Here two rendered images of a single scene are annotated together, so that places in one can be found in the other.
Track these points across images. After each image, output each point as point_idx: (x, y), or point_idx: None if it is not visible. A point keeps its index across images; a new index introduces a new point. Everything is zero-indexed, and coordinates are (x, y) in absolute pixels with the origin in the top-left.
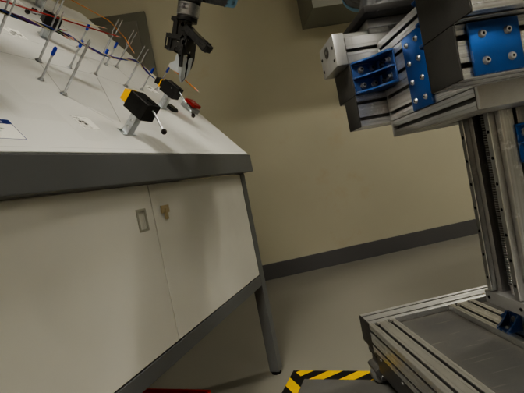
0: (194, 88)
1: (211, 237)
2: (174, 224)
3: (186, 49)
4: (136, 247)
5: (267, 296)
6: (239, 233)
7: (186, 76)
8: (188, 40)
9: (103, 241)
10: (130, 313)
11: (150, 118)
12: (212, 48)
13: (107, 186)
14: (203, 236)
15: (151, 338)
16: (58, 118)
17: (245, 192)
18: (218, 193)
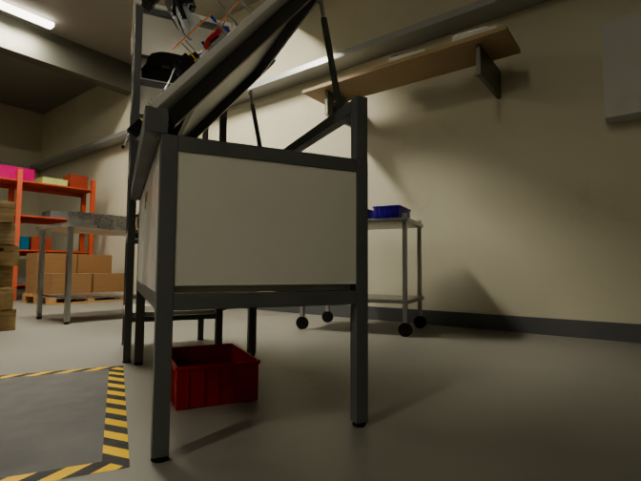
0: (176, 45)
1: (150, 220)
2: (147, 205)
3: (169, 10)
4: (144, 218)
5: (155, 332)
6: (155, 223)
7: (184, 31)
8: (165, 0)
9: (143, 212)
10: (142, 251)
11: (134, 136)
12: (142, 0)
13: (137, 184)
14: (149, 219)
15: (142, 271)
16: None
17: (159, 165)
18: (154, 175)
